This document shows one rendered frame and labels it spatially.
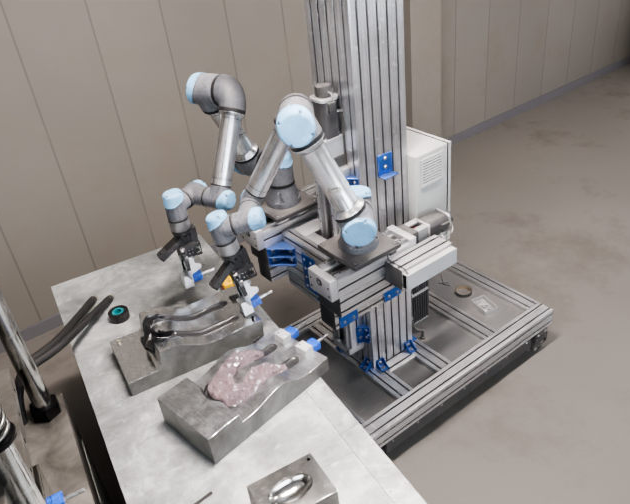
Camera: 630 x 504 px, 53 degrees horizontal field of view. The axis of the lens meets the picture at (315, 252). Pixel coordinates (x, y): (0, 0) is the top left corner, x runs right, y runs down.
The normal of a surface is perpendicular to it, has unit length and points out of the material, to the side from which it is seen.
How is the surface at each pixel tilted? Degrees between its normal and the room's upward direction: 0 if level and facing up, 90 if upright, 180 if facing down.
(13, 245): 90
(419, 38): 90
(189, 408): 0
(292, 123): 83
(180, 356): 90
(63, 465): 0
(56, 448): 0
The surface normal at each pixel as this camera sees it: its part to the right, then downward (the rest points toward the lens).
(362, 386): -0.11, -0.84
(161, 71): 0.60, 0.38
